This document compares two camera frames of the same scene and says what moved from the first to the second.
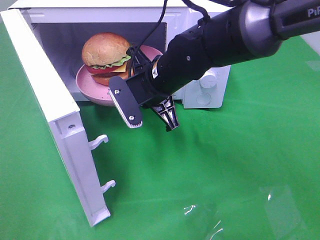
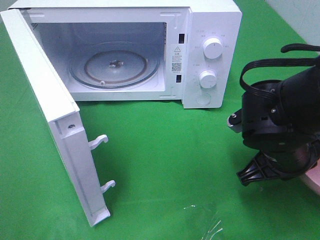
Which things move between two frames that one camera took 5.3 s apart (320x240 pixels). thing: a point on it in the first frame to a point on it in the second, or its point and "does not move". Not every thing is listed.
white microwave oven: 63,114 does not move
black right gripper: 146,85 to 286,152
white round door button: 203,98 does not move
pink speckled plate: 99,94 to 312,177
